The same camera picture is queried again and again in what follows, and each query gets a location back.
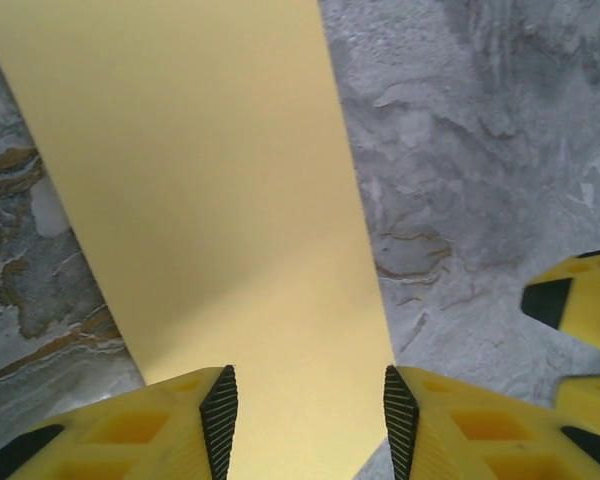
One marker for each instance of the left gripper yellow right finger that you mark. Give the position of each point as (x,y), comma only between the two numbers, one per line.
(480,440)

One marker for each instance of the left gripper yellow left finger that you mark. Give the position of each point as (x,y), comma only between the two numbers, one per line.
(130,440)

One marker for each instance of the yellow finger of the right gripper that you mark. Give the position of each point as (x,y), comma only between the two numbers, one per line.
(590,405)
(590,310)

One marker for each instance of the yellow square paper sheet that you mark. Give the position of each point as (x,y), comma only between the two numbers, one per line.
(205,175)

